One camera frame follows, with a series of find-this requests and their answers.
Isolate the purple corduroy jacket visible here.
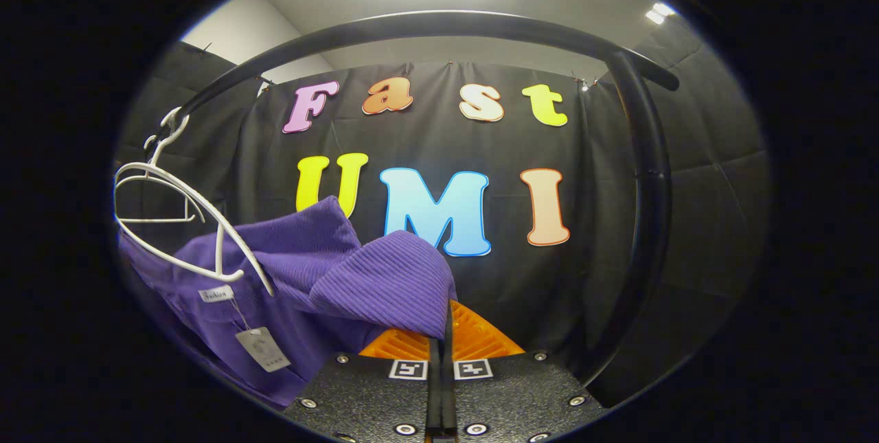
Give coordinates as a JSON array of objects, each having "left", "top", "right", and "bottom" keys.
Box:
[{"left": 118, "top": 196, "right": 459, "bottom": 411}]

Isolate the white plastic clothes hanger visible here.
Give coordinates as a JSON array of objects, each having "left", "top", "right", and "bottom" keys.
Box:
[
  {"left": 113, "top": 134, "right": 207, "bottom": 224},
  {"left": 113, "top": 108, "right": 275, "bottom": 297}
]

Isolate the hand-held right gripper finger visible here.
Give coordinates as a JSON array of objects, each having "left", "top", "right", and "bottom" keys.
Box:
[
  {"left": 284, "top": 328, "right": 442, "bottom": 443},
  {"left": 441, "top": 300, "right": 606, "bottom": 443}
]

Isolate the black metal clothes rack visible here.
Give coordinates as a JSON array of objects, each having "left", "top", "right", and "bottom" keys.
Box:
[{"left": 148, "top": 9, "right": 682, "bottom": 385}]

